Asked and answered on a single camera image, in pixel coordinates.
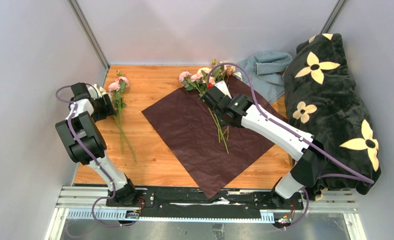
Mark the blue towel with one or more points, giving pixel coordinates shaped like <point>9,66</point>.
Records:
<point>264,70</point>

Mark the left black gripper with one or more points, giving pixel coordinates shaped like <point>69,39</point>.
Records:
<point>108,109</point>

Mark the white rose stem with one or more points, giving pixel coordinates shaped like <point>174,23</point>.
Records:
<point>219,71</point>

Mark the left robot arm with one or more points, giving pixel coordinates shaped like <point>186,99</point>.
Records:
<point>85,144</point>

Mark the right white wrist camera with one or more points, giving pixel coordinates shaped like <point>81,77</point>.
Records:
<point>222,87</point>

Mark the dark red wrapping paper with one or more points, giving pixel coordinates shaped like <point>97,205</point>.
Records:
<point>181,146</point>

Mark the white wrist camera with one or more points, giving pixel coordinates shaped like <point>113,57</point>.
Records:
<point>222,87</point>
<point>97,91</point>

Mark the black flower-pattern blanket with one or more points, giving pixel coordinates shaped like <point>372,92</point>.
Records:
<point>321,97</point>

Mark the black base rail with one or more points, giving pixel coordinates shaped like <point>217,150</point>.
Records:
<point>192,203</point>

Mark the pink rose stem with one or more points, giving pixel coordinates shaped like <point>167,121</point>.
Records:
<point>116,90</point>

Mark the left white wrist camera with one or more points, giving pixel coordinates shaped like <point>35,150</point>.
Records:
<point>97,91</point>

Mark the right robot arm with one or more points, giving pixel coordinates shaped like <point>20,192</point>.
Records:
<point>242,111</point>

